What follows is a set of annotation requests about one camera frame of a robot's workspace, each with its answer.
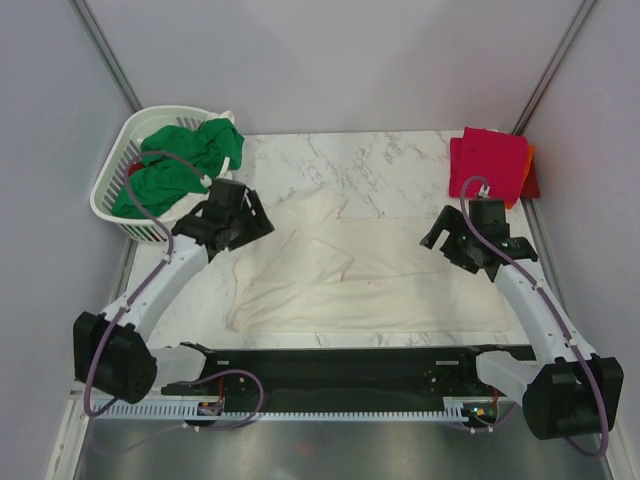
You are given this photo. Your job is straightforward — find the cream white t shirt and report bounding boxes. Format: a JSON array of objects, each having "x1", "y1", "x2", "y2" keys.
[{"x1": 227, "y1": 189, "x2": 509, "y2": 333}]

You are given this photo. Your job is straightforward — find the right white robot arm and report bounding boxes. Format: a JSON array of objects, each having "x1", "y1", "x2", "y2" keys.
[{"x1": 421, "y1": 198, "x2": 624, "y2": 440}]

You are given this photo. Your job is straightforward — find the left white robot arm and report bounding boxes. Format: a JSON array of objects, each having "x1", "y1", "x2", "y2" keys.
[{"x1": 73, "y1": 179, "x2": 275, "y2": 404}]

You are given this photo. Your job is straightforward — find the folded dark red t shirt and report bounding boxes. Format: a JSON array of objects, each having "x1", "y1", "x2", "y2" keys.
[{"x1": 520, "y1": 161, "x2": 541, "y2": 199}]

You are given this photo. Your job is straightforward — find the white plastic laundry basket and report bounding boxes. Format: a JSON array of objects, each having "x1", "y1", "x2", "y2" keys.
[{"x1": 89, "y1": 105, "x2": 235, "y2": 244}]

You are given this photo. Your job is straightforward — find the folded magenta t shirt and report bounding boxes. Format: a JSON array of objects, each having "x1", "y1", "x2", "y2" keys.
[{"x1": 448, "y1": 127, "x2": 529, "y2": 198}]

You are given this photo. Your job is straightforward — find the green t shirt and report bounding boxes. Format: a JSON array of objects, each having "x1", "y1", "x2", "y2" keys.
[{"x1": 111, "y1": 118, "x2": 244, "y2": 219}]

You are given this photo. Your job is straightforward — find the folded orange t shirt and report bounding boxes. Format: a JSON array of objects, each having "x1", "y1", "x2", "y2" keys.
[{"x1": 489, "y1": 144, "x2": 536, "y2": 209}]

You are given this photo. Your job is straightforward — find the red t shirt in basket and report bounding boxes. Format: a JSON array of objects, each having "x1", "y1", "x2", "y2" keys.
[{"x1": 128, "y1": 162, "x2": 145, "y2": 177}]

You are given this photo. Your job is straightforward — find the right corner metal profile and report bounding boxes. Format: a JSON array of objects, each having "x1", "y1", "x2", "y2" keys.
[{"x1": 511, "y1": 0, "x2": 600, "y2": 136}]

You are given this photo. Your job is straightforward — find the corner metal profile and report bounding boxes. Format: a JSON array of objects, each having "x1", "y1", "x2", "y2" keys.
[
  {"x1": 511, "y1": 0, "x2": 600, "y2": 136},
  {"x1": 69, "y1": 0, "x2": 142, "y2": 112}
]

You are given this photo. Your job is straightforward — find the left corner metal profile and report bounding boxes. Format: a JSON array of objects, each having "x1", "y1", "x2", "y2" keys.
[{"x1": 69, "y1": 0, "x2": 142, "y2": 112}]

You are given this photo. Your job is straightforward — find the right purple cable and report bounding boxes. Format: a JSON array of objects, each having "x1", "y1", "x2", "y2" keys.
[{"x1": 458, "y1": 175, "x2": 611, "y2": 459}]

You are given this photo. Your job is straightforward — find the purple cable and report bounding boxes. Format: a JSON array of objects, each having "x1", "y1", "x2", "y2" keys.
[
  {"x1": 458, "y1": 175, "x2": 611, "y2": 459},
  {"x1": 82, "y1": 150, "x2": 266, "y2": 459}
]

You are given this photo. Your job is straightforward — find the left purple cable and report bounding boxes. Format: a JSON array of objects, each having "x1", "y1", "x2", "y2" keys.
[{"x1": 82, "y1": 150, "x2": 266, "y2": 459}]

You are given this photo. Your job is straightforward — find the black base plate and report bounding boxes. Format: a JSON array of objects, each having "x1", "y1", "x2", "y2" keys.
[{"x1": 159, "y1": 342, "x2": 531, "y2": 415}]

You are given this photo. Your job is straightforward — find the white slotted cable duct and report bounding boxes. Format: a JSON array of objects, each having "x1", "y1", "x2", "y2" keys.
[{"x1": 89, "y1": 397, "x2": 519, "y2": 421}]

